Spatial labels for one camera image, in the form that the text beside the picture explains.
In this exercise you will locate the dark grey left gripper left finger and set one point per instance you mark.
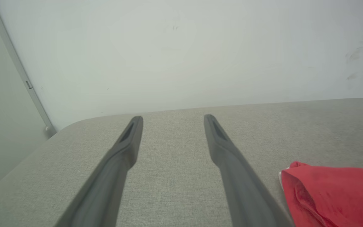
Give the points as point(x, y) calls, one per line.
point(106, 189)

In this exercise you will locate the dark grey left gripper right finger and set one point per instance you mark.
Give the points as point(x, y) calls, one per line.
point(247, 195)

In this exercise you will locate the red and white garment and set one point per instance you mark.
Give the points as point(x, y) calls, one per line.
point(342, 195)

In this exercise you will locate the grey wall trim strip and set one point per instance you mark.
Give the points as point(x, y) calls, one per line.
point(19, 63)

